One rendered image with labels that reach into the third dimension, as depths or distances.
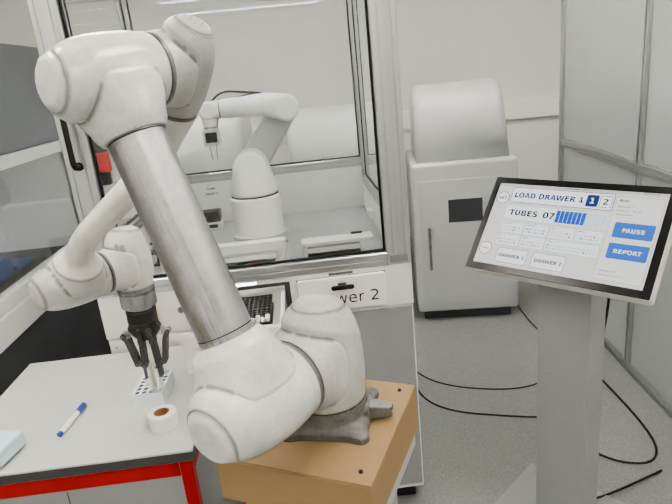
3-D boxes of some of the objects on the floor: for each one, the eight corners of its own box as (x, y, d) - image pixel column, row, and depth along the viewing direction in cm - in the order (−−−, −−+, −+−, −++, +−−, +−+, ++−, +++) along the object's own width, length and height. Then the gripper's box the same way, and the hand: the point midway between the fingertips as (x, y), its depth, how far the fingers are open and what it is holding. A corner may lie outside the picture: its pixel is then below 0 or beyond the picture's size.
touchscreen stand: (597, 628, 161) (615, 292, 131) (460, 548, 192) (449, 262, 162) (655, 523, 194) (681, 236, 164) (530, 469, 225) (532, 219, 195)
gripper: (170, 298, 150) (186, 378, 157) (117, 303, 149) (135, 384, 156) (163, 309, 142) (180, 393, 149) (107, 315, 142) (127, 398, 149)
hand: (155, 376), depth 152 cm, fingers closed, pressing on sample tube
